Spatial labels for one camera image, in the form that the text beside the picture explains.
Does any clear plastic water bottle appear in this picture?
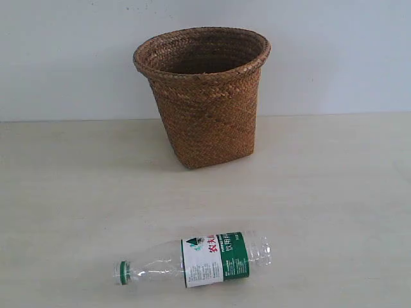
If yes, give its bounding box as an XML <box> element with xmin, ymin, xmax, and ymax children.
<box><xmin>113</xmin><ymin>231</ymin><xmax>272</xmax><ymax>288</ymax></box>

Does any brown woven wicker basket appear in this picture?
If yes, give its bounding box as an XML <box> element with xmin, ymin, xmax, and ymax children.
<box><xmin>133</xmin><ymin>27</ymin><xmax>271</xmax><ymax>169</ymax></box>

